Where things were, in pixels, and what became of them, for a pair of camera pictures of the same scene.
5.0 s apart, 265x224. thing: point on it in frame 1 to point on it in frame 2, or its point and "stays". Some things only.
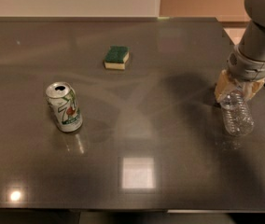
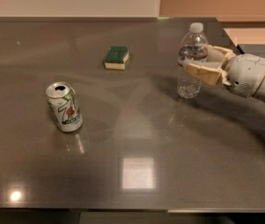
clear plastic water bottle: x=238 y=119 to x=194 y=44
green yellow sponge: x=117 y=57 stays
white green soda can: x=64 y=105 stays
